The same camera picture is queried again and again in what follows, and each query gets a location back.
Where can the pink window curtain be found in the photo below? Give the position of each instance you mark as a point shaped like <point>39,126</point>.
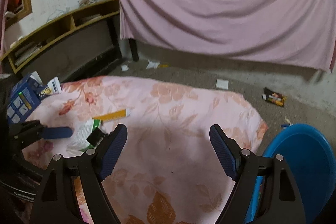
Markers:
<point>3,9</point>

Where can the pink sheet hung on wall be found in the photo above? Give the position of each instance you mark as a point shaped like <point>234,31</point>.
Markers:
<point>288,32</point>

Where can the blue cardboard box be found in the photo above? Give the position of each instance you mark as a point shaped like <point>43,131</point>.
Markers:
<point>25,97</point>

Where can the dark snack wrapper on floor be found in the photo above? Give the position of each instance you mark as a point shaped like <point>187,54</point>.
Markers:
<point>273,97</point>

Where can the floral pink blanket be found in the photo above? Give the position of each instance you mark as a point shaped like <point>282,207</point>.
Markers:
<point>168,171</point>

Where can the small white yellow packet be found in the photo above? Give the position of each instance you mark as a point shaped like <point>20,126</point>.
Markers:
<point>53,87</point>

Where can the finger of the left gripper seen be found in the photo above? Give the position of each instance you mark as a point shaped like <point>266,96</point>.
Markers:
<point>56,132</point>

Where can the blue plastic bucket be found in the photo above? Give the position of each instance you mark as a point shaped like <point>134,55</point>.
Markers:
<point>312,163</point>

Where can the green white paper packet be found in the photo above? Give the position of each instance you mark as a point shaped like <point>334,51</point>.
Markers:
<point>79,141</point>

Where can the black binder clip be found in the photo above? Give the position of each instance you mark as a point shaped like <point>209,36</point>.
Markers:
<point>95,137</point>

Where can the white paper on floor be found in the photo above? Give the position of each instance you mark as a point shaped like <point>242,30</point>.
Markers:
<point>152,65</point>

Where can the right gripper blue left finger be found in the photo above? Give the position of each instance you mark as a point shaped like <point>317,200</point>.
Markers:
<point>109,150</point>

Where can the wooden shelf desk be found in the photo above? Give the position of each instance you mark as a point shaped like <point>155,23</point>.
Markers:
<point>50,34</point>

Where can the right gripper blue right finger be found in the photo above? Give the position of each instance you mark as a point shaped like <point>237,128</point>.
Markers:
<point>227,151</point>

